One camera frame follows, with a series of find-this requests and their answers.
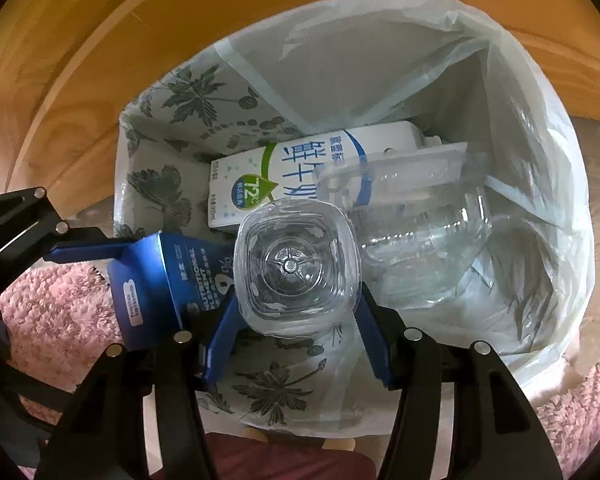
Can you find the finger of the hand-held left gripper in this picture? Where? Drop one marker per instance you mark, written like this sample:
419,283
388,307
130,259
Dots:
80,245
5,385

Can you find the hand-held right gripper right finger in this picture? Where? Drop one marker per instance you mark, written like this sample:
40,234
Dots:
377,345

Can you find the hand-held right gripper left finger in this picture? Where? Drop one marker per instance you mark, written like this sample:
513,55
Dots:
220,350

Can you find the clear plastic bottle red label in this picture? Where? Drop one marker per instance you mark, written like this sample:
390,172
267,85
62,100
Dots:
295,270

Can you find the clear plastic clamshell box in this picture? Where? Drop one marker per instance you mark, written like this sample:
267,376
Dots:
420,240

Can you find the white milk carton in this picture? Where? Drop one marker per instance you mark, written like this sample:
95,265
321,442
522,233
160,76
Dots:
280,170

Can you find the translucent white trash bag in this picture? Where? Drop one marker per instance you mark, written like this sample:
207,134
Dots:
505,135

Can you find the wooden bed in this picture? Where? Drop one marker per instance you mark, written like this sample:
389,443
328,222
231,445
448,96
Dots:
130,60

